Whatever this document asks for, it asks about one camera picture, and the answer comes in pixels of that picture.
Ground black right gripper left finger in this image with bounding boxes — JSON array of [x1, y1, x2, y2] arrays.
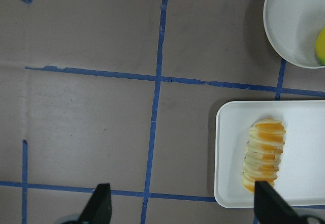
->
[[77, 183, 112, 224]]

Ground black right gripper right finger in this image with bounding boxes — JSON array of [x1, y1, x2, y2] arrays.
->
[[254, 181, 324, 223]]

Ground orange striped bread roll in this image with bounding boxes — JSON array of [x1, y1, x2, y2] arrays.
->
[[242, 118, 286, 193]]

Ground white rectangular tray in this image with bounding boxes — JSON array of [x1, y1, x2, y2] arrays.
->
[[214, 100, 324, 208]]

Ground yellow lemon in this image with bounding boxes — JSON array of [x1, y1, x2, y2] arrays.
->
[[315, 27, 325, 66]]

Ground white shallow bowl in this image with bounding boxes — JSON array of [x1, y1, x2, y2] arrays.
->
[[263, 0, 324, 69]]

